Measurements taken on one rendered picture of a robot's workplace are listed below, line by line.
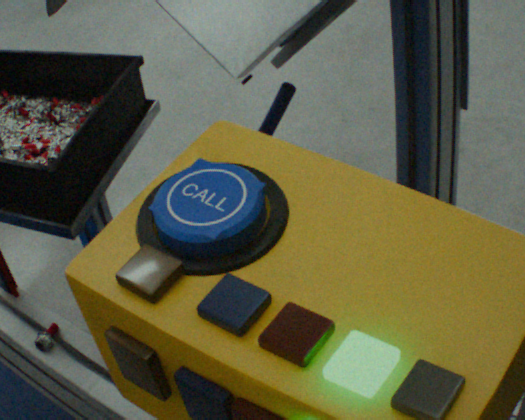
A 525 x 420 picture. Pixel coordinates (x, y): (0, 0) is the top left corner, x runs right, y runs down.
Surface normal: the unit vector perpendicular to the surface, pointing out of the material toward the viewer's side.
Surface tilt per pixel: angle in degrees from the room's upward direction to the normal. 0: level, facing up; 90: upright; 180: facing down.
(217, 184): 0
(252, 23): 55
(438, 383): 0
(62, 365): 0
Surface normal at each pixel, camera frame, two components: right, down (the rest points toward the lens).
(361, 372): -0.11, -0.71
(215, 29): -0.06, 0.17
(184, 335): -0.32, -0.42
